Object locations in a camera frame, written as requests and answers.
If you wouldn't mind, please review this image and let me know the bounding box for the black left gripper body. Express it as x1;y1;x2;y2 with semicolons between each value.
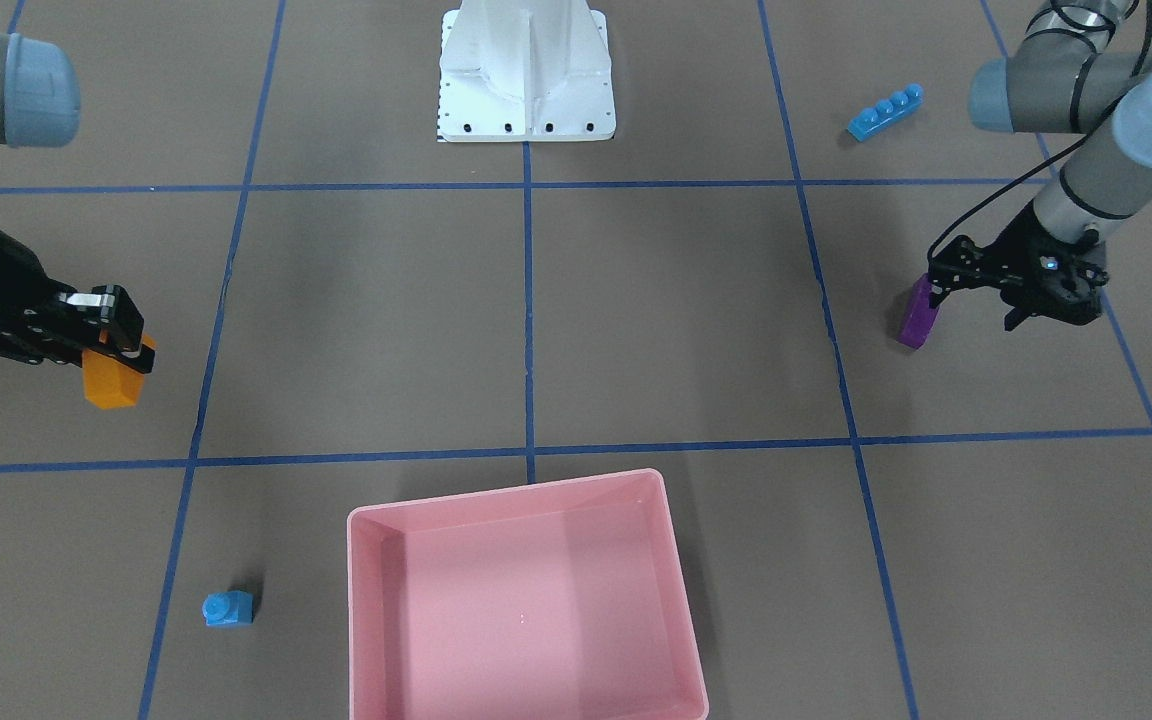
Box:
984;205;1108;332

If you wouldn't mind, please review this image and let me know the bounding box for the small blue block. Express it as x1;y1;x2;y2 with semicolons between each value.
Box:
200;591;255;626

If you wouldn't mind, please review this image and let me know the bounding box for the pink plastic box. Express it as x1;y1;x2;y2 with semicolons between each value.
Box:
346;468;710;719

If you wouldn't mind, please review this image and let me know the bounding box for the orange block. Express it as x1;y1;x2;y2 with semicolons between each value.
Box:
81;348;152;410

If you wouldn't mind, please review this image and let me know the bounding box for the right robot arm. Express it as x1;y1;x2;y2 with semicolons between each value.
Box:
0;32;156;409

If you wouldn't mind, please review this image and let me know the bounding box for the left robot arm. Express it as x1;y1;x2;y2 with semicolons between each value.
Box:
905;1;1152;331

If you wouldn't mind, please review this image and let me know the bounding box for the purple block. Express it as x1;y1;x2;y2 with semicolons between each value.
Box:
897;273;940;350

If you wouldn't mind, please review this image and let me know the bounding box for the white camera stand base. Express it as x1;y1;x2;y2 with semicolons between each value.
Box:
435;1;617;143

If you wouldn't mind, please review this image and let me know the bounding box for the long blue block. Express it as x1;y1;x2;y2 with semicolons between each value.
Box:
846;83;925;143

